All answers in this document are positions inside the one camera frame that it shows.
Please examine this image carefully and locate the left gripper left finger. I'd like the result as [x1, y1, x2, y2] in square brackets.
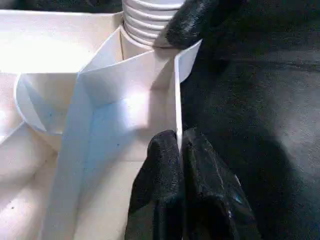
[125, 130, 185, 240]

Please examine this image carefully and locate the white plastic table top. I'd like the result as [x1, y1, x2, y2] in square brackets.
[0, 10, 203, 240]

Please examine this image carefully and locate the black plastic mat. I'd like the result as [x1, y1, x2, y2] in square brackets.
[0, 0, 320, 240]

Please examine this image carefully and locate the white plastic table leg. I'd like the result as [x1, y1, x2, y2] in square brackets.
[121, 0, 187, 49]

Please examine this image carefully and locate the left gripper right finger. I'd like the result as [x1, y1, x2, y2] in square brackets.
[181, 127, 262, 240]

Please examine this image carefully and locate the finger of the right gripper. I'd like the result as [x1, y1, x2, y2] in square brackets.
[165, 0, 226, 50]

